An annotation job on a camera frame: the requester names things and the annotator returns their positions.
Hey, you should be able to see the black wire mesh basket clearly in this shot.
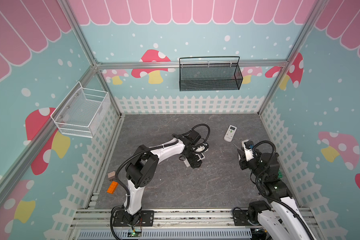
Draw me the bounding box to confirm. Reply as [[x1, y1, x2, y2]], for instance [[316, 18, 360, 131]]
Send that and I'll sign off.
[[179, 56, 243, 92]]

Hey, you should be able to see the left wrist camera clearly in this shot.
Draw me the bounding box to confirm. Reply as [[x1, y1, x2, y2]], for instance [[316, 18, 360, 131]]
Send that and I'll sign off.
[[194, 143, 209, 154]]

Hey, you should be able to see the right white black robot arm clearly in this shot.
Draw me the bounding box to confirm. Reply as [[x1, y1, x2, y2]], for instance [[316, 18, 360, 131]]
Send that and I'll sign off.
[[232, 140, 316, 240]]

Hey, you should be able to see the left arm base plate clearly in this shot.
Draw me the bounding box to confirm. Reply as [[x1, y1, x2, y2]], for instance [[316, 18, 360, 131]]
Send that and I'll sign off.
[[112, 210, 155, 227]]

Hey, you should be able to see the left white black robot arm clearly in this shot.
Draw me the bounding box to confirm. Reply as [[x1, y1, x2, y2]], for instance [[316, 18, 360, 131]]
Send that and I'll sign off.
[[107, 124, 211, 231]]

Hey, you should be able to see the white wire mesh basket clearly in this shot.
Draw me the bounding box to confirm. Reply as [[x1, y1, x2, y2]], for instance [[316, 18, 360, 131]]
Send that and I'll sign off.
[[51, 82, 111, 138]]

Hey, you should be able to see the white remote with green buttons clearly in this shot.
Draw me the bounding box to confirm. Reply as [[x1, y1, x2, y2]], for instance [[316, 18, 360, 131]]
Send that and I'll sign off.
[[184, 154, 205, 169]]

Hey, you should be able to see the white air conditioner remote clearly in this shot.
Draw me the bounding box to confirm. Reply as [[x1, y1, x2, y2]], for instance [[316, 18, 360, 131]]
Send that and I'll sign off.
[[224, 125, 237, 143]]

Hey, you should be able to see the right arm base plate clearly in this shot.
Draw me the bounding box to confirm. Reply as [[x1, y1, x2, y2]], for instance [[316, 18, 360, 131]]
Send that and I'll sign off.
[[232, 208, 260, 226]]

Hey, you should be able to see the orange toy brick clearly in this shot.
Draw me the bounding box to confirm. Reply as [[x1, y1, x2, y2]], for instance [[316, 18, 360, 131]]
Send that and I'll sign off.
[[107, 181, 119, 195]]

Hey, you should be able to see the brown toy block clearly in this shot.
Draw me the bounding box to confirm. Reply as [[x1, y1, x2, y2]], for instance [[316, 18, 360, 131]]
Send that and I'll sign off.
[[107, 171, 116, 182]]

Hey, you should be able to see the green toy brick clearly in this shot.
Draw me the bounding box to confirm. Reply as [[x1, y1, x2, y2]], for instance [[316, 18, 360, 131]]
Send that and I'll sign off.
[[278, 170, 283, 179]]

